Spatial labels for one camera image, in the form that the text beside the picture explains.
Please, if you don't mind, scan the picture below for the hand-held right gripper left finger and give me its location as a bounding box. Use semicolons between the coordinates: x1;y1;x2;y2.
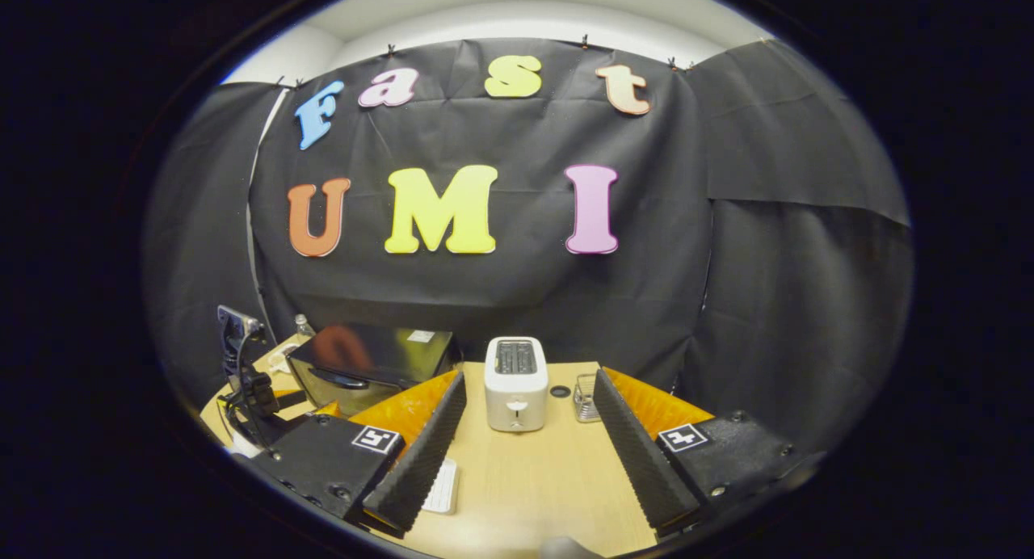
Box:
242;371;468;536

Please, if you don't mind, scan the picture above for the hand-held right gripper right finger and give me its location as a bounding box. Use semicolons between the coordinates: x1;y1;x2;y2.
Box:
592;368;825;540

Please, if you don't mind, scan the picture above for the black electric oven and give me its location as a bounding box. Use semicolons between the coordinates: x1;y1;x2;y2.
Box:
284;323;461;418

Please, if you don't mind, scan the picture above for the white rectangular plate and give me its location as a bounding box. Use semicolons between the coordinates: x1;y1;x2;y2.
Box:
420;458;461;515

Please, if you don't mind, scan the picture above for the white toaster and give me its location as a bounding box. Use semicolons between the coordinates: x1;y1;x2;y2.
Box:
483;336;550;433

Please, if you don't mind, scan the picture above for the black backdrop cloth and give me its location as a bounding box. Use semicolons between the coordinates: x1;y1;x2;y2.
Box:
141;38;914;455

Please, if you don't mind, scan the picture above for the metal wire rack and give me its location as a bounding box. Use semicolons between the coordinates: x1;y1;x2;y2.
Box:
572;373;603;424

